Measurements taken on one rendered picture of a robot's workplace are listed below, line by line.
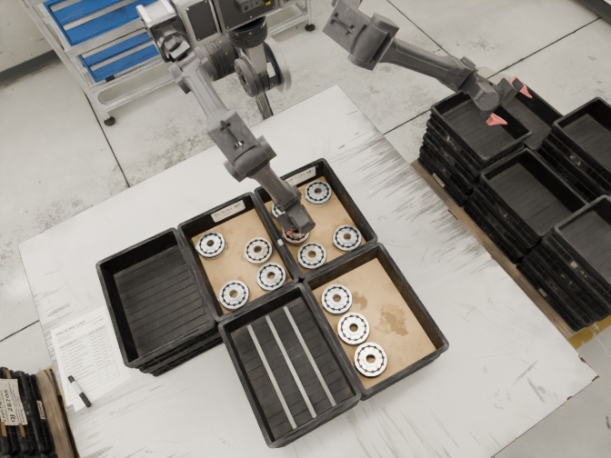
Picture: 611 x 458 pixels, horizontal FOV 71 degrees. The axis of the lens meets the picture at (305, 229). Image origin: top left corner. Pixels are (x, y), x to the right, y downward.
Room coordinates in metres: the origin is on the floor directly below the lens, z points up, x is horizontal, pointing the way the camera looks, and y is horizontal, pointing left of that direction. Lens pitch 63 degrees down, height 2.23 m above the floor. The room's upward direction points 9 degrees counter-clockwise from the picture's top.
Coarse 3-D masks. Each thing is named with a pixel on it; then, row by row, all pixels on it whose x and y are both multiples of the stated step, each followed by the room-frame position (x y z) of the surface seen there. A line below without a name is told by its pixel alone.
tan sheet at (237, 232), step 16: (224, 224) 0.79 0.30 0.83; (240, 224) 0.78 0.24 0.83; (256, 224) 0.77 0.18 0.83; (240, 240) 0.72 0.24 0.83; (224, 256) 0.66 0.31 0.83; (240, 256) 0.65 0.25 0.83; (208, 272) 0.61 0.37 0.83; (224, 272) 0.60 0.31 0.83; (240, 272) 0.59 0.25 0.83; (256, 272) 0.58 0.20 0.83; (256, 288) 0.52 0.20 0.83
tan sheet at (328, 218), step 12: (324, 180) 0.92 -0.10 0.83; (336, 204) 0.80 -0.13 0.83; (312, 216) 0.77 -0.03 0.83; (324, 216) 0.76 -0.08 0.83; (336, 216) 0.75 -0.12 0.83; (348, 216) 0.74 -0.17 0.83; (324, 228) 0.71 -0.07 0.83; (336, 228) 0.70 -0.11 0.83; (312, 240) 0.67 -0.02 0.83; (324, 240) 0.66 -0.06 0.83; (336, 252) 0.61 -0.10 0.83
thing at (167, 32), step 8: (168, 16) 1.06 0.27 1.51; (176, 16) 1.06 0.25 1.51; (152, 24) 1.04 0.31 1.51; (160, 24) 1.04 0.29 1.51; (168, 24) 1.05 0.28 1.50; (176, 24) 1.06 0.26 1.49; (152, 32) 1.03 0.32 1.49; (160, 32) 1.04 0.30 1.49; (168, 32) 1.03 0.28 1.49; (176, 32) 1.03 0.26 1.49; (184, 32) 1.05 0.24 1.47; (160, 40) 1.02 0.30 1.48; (168, 40) 1.01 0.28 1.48; (176, 40) 1.00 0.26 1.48; (184, 40) 1.00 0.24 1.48; (160, 48) 1.01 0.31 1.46; (168, 48) 0.98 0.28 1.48; (192, 48) 1.00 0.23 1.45; (168, 56) 0.98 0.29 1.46
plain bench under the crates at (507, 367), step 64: (256, 128) 1.35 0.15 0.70; (320, 128) 1.29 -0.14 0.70; (128, 192) 1.11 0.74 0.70; (192, 192) 1.05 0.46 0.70; (384, 192) 0.90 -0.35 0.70; (64, 256) 0.84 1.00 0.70; (448, 256) 0.57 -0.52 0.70; (64, 320) 0.56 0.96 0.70; (448, 320) 0.34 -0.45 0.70; (512, 320) 0.30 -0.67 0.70; (128, 384) 0.29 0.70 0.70; (192, 384) 0.26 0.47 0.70; (448, 384) 0.13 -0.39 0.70; (512, 384) 0.09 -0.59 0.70; (576, 384) 0.06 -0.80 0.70; (128, 448) 0.09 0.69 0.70; (192, 448) 0.06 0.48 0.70; (256, 448) 0.03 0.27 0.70; (320, 448) 0.00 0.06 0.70; (384, 448) -0.03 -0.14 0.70; (448, 448) -0.06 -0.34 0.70
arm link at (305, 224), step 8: (296, 192) 0.69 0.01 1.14; (272, 200) 0.69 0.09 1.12; (288, 208) 0.67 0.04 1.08; (296, 208) 0.66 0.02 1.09; (296, 216) 0.64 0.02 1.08; (304, 216) 0.63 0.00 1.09; (296, 224) 0.62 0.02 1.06; (304, 224) 0.61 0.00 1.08; (312, 224) 0.62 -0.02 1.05; (304, 232) 0.61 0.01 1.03
